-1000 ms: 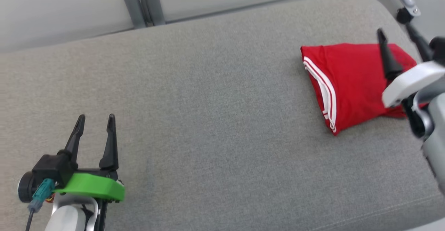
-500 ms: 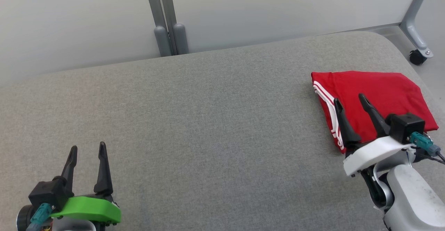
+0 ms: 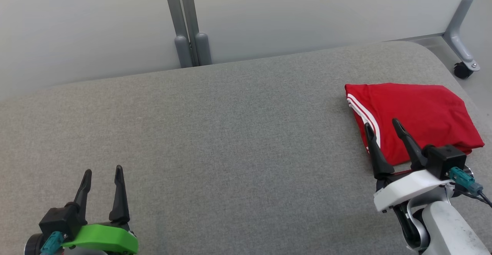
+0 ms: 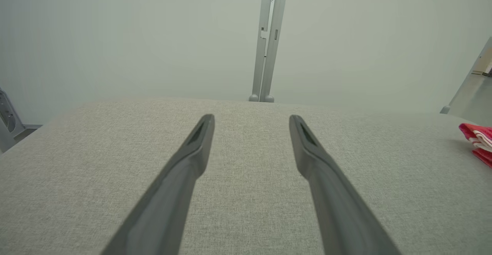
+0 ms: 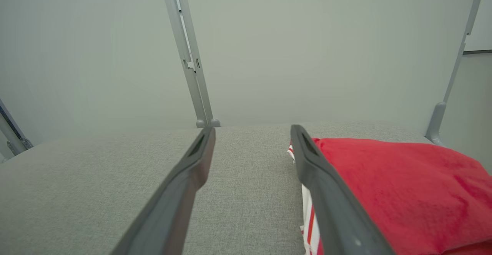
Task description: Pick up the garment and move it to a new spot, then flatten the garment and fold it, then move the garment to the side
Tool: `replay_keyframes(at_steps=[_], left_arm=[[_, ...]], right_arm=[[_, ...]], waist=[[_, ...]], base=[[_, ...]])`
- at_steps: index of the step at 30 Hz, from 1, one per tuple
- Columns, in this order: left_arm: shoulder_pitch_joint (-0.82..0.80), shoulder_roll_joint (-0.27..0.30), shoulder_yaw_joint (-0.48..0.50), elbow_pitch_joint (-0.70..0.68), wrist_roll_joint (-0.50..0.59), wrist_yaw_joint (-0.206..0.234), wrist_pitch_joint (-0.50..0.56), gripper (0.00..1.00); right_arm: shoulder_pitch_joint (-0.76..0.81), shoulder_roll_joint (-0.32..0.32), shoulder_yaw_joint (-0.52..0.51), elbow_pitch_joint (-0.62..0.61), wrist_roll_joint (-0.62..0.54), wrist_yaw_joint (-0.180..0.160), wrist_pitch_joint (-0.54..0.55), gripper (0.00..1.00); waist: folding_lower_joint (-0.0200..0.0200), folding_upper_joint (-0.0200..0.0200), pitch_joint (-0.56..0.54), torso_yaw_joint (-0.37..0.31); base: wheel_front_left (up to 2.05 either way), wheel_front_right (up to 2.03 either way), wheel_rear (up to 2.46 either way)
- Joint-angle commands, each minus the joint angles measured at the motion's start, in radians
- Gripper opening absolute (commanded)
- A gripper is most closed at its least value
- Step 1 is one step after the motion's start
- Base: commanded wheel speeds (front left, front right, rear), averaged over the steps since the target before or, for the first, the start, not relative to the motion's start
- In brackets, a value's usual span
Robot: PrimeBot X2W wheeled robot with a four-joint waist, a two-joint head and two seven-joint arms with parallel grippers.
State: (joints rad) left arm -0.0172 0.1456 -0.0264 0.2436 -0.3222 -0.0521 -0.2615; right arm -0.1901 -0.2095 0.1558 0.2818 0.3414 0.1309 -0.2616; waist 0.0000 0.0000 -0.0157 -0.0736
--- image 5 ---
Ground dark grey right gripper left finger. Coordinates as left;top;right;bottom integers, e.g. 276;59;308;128
110;126;216;255

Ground grey fabric sofa cushion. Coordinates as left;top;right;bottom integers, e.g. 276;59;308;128
0;121;435;255

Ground red white-sleeved Bulls jersey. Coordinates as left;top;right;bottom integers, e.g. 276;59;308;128
286;137;492;255

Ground grey partition support leg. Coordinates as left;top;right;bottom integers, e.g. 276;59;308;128
425;0;489;146

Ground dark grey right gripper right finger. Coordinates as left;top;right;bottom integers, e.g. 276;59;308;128
290;124;397;255

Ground red Bulls 23 shorts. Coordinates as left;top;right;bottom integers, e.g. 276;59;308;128
442;240;492;255

